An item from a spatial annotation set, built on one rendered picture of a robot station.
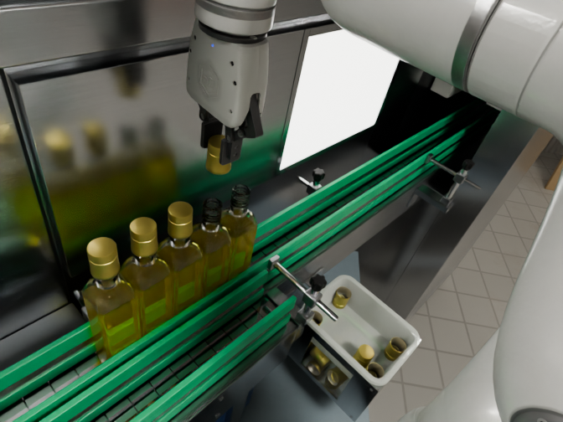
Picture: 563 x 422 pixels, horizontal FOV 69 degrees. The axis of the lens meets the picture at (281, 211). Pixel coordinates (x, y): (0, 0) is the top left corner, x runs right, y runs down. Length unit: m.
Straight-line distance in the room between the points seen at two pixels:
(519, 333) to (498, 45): 0.16
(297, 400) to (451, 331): 1.44
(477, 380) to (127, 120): 0.52
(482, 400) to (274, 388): 0.73
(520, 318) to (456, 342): 2.11
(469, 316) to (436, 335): 0.27
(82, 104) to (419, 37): 0.41
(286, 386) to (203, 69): 0.81
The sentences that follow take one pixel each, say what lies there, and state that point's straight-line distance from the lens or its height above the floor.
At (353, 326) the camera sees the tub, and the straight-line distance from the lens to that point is 1.00.
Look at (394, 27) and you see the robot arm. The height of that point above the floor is 1.66.
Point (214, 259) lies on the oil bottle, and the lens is 0.68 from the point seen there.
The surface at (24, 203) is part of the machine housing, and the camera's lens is 0.66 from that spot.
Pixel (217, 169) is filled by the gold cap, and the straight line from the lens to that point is 0.57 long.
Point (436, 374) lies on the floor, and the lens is 2.22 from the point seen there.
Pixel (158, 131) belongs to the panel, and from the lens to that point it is 0.66.
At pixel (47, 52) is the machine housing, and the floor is 1.52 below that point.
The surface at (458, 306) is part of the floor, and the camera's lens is 2.54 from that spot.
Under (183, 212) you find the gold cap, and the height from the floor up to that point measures 1.33.
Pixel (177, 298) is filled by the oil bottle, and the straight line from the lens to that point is 0.69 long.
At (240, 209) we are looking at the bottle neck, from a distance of 0.67.
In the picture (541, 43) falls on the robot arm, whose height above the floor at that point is 1.68.
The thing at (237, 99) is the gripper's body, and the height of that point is 1.51.
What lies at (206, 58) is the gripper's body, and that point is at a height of 1.54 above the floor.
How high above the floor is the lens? 1.74
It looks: 42 degrees down
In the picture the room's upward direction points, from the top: 14 degrees clockwise
